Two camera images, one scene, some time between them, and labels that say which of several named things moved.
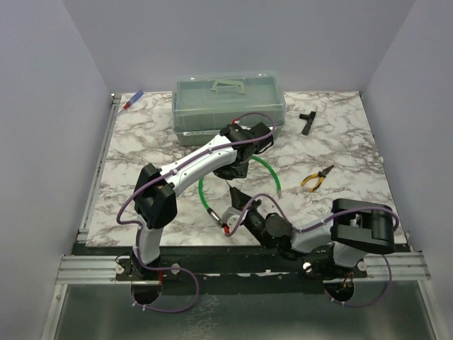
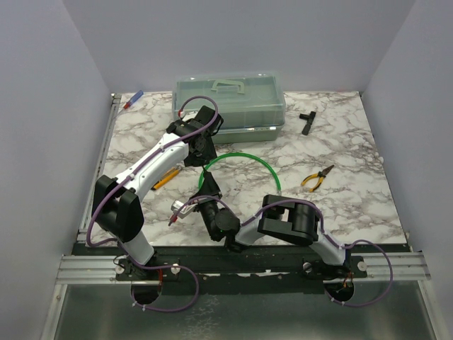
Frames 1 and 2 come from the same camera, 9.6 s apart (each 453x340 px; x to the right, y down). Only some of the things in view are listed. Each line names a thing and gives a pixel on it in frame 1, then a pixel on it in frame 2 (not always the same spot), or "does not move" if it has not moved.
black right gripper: (238, 200) -> (210, 188)
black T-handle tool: (310, 118) does not move
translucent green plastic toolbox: (204, 103) does not move
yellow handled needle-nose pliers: (321, 174) does not move
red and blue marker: (134, 98) does not move
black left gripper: (239, 172) -> (209, 154)
